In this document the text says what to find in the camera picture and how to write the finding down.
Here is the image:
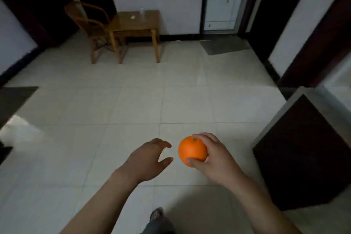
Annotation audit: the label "person's right hand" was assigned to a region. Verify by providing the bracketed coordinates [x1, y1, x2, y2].
[186, 132, 245, 188]

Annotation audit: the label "person's left hand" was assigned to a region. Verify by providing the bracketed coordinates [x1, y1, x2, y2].
[116, 138, 174, 185]

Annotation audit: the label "orange fruit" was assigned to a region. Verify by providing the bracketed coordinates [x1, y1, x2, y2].
[178, 136, 208, 167]

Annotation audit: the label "person's left forearm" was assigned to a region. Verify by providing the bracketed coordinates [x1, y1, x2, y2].
[60, 170, 138, 234]

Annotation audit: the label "person's right forearm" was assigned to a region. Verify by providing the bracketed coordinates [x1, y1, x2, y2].
[223, 173, 302, 234]

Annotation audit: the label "person's shoe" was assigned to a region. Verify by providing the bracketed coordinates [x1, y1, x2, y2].
[149, 207, 164, 223]

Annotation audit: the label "person's grey trouser leg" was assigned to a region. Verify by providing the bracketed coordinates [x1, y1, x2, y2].
[140, 219, 176, 234]

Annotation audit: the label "dark cabinet with white top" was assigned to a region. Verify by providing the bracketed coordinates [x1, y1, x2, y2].
[252, 86, 351, 211]

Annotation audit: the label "grey doormat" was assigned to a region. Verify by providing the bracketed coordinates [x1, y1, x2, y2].
[200, 37, 251, 56]

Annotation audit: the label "wooden side table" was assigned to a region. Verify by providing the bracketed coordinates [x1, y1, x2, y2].
[105, 10, 161, 64]

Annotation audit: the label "wooden armchair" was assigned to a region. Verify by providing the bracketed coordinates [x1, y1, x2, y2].
[64, 1, 127, 64]

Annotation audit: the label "dark floor mat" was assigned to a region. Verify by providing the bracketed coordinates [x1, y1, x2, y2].
[0, 86, 39, 129]

